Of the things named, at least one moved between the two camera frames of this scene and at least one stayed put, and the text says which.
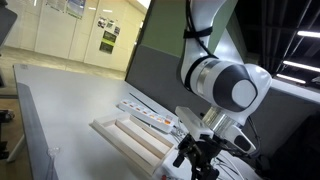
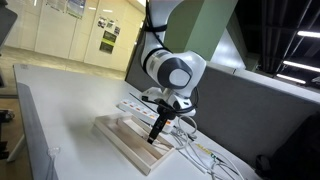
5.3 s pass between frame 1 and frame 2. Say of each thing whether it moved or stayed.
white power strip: stayed
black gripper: moved
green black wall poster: stayed
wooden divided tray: stayed
